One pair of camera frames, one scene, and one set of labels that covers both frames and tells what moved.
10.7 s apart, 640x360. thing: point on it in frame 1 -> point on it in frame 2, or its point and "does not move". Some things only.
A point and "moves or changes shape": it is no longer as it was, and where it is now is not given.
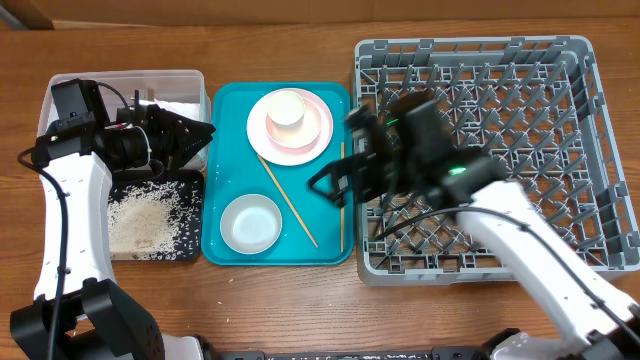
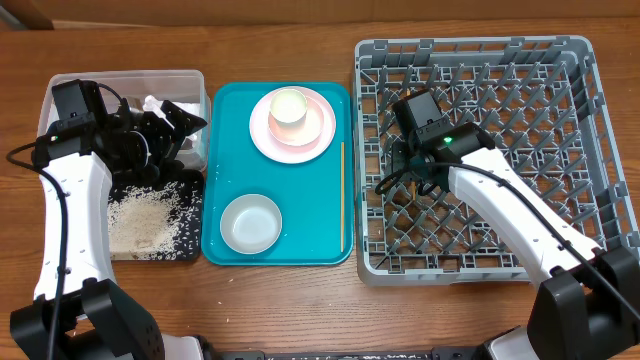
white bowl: (251, 224) does not move
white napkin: (191, 110) does not move
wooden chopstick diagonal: (287, 200) moves or changes shape
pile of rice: (154, 221) does not move
